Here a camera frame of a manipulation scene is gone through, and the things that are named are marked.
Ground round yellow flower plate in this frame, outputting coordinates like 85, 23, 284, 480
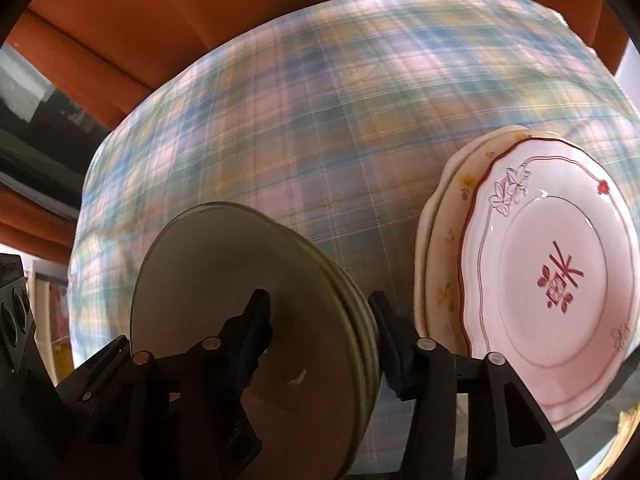
424, 132, 576, 356

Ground plaid tablecloth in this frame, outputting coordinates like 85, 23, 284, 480
67, 0, 640, 476

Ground scalloped yellow flower plate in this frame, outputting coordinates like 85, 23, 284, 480
415, 125, 531, 341

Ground wide orange curtain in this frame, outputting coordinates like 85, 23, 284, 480
10, 0, 631, 126

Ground narrow orange curtain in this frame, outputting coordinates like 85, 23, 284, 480
0, 187, 83, 266

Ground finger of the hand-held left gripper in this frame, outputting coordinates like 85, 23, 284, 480
54, 335, 132, 402

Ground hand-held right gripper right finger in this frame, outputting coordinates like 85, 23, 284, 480
368, 291, 576, 480

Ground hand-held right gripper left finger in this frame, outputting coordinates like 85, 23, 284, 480
62, 288, 274, 480

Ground small red print plate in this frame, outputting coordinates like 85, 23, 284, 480
457, 139, 640, 423

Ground dark glass window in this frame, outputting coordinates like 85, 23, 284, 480
0, 42, 112, 196

